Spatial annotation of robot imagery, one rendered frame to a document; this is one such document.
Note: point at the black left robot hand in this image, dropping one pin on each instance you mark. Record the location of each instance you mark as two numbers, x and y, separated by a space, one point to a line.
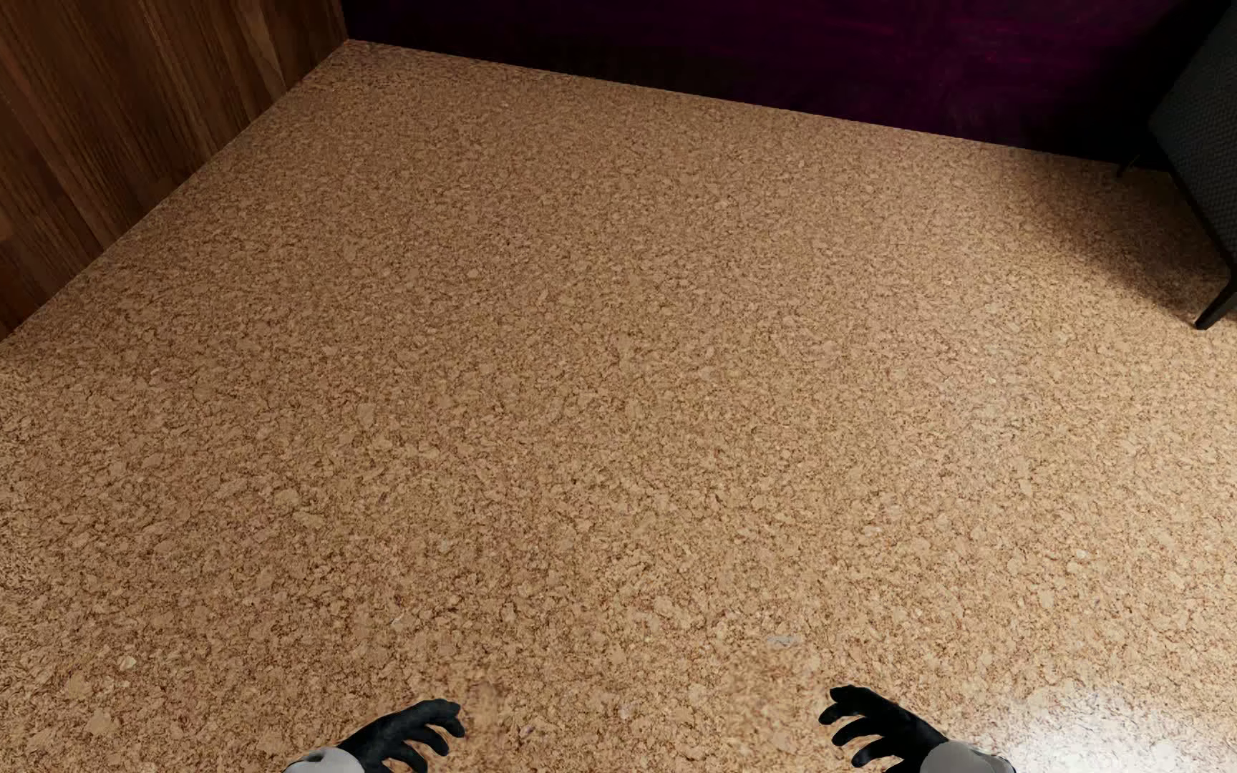
399 734

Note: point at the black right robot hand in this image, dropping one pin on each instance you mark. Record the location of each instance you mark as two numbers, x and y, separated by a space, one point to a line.
886 728

